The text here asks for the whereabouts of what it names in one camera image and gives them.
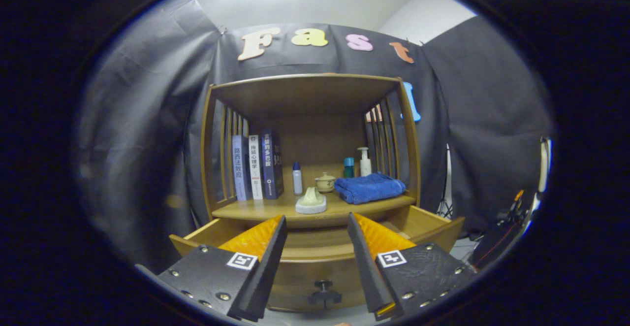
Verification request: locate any wooden drawer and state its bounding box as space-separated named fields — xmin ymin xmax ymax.
xmin=169 ymin=204 xmax=466 ymax=312

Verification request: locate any black light stand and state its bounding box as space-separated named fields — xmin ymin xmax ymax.
xmin=436 ymin=146 xmax=454 ymax=218

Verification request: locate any dark blue book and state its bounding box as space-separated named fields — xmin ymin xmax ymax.
xmin=261 ymin=129 xmax=284 ymax=200

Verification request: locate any light blue book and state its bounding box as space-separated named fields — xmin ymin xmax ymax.
xmin=232 ymin=135 xmax=250 ymax=201

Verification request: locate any white pump bottle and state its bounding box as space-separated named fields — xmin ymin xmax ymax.
xmin=357 ymin=147 xmax=372 ymax=177

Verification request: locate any wooden countertop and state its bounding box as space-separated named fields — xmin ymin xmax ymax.
xmin=212 ymin=163 xmax=416 ymax=228

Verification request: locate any black device with orange tip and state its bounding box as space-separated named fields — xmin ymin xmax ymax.
xmin=470 ymin=190 xmax=535 ymax=270

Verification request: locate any pale green scrubbing brush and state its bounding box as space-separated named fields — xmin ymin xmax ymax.
xmin=295 ymin=187 xmax=327 ymax=215

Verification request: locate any beige lidded teacup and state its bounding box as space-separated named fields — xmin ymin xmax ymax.
xmin=315 ymin=172 xmax=337 ymax=193

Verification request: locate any wooden cabinet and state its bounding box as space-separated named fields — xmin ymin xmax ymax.
xmin=199 ymin=72 xmax=423 ymax=313

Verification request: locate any white tote bag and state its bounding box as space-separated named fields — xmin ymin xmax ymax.
xmin=539 ymin=138 xmax=552 ymax=194

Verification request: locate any black backdrop cloth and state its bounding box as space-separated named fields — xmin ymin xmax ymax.
xmin=74 ymin=0 xmax=554 ymax=267

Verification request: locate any blue towel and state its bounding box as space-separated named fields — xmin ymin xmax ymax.
xmin=334 ymin=172 xmax=407 ymax=205

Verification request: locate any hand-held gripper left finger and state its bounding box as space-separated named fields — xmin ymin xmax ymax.
xmin=157 ymin=214 xmax=288 ymax=323

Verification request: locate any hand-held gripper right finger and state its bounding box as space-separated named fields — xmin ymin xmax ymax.
xmin=347 ymin=212 xmax=479 ymax=322

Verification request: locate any white book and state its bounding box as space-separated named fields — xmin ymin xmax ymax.
xmin=248 ymin=134 xmax=264 ymax=200

